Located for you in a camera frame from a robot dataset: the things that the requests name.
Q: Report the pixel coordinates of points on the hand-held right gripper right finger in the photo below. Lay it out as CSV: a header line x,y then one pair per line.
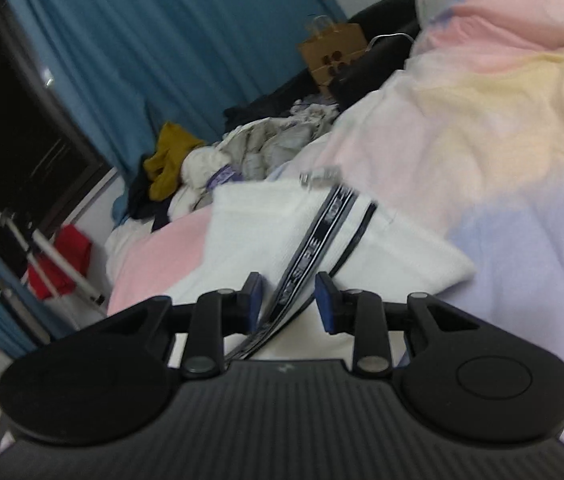
x,y
326,305

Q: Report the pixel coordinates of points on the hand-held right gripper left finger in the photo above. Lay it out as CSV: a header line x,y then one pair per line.
x,y
253,305

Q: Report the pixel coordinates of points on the pile of grey white clothes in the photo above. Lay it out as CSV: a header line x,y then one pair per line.
x,y
267,145

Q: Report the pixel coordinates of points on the white fleece blanket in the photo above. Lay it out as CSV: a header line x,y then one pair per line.
x,y
124,245

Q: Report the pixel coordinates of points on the dark cloth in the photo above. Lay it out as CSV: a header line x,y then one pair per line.
x,y
139,195

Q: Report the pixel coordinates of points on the mustard yellow cloth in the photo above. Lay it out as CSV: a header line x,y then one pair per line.
x,y
169,160

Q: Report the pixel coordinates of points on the red garment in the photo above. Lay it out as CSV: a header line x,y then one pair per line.
x,y
69,255

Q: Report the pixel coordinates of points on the garment steamer stand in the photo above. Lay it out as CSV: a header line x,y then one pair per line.
x,y
47,260

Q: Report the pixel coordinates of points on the pastel duvet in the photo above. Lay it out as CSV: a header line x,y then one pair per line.
x,y
487,135

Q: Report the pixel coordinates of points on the black headboard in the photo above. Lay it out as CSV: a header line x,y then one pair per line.
x,y
387,60

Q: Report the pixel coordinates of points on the brown paper bag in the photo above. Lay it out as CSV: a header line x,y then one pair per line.
x,y
334,50

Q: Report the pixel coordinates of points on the dark window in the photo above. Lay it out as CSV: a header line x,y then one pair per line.
x,y
17,125

